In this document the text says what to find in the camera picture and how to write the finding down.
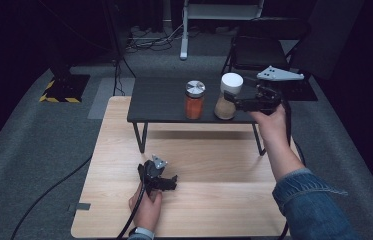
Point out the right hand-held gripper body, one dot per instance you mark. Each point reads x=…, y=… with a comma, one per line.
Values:
x=267, y=90

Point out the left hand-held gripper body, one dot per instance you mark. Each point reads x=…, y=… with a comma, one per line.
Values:
x=154, y=170

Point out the beige spice jar white lid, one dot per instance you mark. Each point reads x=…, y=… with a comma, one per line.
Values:
x=229, y=96

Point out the orange spice jar silver lid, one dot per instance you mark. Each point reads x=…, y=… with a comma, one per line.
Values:
x=194, y=100

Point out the black shelf riser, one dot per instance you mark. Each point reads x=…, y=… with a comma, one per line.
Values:
x=164, y=100

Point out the person's left hand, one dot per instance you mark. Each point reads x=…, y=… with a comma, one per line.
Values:
x=147, y=206

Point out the person's right hand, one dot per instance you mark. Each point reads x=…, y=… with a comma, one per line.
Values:
x=270, y=126

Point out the black folding chair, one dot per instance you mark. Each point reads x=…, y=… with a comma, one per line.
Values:
x=257, y=50

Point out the striped black stand base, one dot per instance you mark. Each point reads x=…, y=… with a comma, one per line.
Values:
x=64, y=87
x=302, y=91

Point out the wristwatch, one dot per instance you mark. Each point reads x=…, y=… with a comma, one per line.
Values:
x=142, y=232

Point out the grey tape strip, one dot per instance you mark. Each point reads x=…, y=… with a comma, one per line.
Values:
x=81, y=206

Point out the dark grey panel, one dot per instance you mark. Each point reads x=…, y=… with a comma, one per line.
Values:
x=330, y=36

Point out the black stand pole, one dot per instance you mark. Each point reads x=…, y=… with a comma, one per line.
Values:
x=115, y=43

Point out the white desk frame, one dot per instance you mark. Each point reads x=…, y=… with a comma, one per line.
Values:
x=207, y=11

